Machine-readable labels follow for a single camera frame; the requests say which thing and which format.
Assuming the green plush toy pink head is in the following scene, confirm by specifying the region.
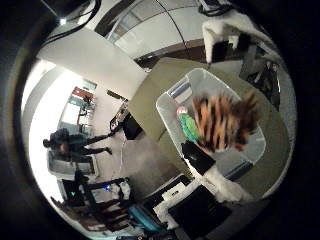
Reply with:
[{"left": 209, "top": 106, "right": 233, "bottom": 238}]
[{"left": 175, "top": 105, "right": 201, "bottom": 144}]

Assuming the tiger striped plush toy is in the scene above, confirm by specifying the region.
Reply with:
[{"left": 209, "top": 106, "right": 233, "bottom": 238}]
[{"left": 191, "top": 91, "right": 262, "bottom": 154}]

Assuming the clear plastic container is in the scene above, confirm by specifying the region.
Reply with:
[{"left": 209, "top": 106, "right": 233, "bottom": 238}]
[{"left": 155, "top": 67, "right": 267, "bottom": 179}]

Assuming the black metal stand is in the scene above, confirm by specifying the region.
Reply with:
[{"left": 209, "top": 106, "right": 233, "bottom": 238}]
[{"left": 49, "top": 168, "right": 134, "bottom": 231}]

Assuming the person in dark clothes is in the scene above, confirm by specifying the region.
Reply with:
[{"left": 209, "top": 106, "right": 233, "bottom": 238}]
[{"left": 42, "top": 128, "right": 114, "bottom": 164}]

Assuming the person seated at table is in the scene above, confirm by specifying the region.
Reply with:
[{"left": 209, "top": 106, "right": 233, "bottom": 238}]
[{"left": 255, "top": 59, "right": 282, "bottom": 108}]

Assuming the thin black hanging cable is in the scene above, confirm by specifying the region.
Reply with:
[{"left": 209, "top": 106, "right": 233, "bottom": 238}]
[{"left": 155, "top": 0, "right": 188, "bottom": 46}]

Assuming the black cable bundle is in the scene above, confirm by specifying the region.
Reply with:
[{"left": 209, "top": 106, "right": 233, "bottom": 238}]
[{"left": 41, "top": 0, "right": 103, "bottom": 46}]

